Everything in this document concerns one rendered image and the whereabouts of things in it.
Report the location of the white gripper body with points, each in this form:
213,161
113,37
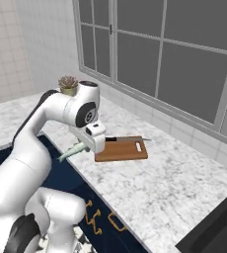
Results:
93,142

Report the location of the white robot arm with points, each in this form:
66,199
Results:
26,164

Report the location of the brown wooden cutting board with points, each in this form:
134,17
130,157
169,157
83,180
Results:
122,151

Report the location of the navy cabinet with drawers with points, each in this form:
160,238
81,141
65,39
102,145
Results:
69,184

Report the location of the small potted plant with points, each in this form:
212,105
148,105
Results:
68,84

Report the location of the grey-framed window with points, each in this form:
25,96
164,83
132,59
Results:
171,49

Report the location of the black appliance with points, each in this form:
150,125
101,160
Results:
214,227

